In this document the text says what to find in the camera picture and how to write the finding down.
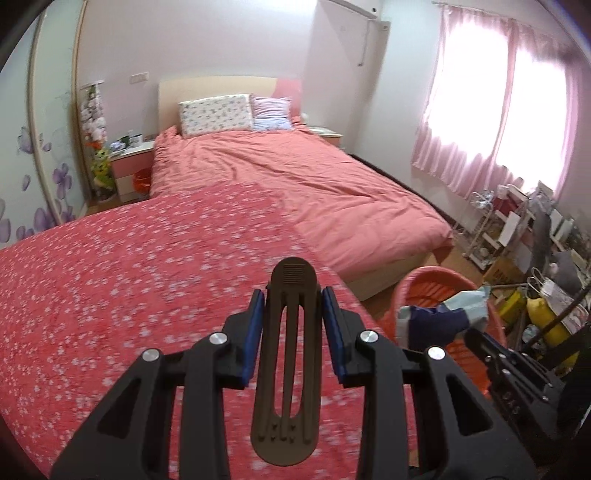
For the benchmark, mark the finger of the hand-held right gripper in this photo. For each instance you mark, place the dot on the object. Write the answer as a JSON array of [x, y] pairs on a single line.
[[487, 350]]

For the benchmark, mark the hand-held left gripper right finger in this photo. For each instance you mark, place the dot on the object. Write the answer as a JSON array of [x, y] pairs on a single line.
[[332, 337]]

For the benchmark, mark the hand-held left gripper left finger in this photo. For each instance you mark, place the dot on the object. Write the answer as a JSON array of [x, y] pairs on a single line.
[[254, 337]]

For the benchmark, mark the dark blue cloth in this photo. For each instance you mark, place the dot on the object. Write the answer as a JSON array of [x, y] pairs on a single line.
[[438, 325]]

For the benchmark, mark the brown plastic clip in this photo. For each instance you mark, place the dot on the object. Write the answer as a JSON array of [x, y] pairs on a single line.
[[293, 277]]

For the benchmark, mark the orange plastic basket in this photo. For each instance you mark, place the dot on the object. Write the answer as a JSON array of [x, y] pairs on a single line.
[[425, 284]]

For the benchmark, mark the yellow bottle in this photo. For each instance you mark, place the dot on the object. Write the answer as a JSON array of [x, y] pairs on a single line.
[[549, 327]]

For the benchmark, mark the cardboard box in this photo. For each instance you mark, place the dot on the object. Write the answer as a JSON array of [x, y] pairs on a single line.
[[501, 273]]

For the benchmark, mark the red floral tablecloth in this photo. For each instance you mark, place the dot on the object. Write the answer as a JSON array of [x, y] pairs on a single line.
[[138, 277]]

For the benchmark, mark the small red bin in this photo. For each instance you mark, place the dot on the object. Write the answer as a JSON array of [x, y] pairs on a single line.
[[142, 180]]

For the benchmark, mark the wooden nightstand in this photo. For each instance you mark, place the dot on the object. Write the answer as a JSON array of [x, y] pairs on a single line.
[[328, 136]]

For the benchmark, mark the pink white nightstand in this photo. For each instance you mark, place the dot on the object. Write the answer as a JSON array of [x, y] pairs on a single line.
[[129, 161]]

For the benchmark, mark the yellow plush toy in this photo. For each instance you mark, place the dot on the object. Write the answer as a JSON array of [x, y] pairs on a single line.
[[104, 173]]

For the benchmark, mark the pink striped pillow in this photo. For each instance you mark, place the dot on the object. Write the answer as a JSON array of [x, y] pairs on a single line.
[[272, 113]]

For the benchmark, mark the white floral pillow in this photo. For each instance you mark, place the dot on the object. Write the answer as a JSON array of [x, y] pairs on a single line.
[[214, 115]]

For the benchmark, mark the white mug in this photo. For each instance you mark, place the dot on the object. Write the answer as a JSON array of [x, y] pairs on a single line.
[[135, 139]]

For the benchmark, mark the pink curtain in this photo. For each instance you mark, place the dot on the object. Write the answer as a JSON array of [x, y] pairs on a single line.
[[466, 115]]

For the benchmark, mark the pink bed with duvet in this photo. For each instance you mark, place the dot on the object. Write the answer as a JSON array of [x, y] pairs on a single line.
[[207, 87]]

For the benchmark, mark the hanging plush toy holder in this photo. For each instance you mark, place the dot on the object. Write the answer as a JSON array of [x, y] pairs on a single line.
[[93, 115]]

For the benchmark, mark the floral sliding door wardrobe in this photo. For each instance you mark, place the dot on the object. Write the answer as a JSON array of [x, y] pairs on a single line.
[[27, 115]]

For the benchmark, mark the white air conditioner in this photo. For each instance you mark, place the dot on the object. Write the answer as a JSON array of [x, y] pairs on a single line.
[[358, 7]]

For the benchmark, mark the white wall switch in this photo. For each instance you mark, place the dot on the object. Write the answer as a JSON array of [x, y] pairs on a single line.
[[139, 77]]

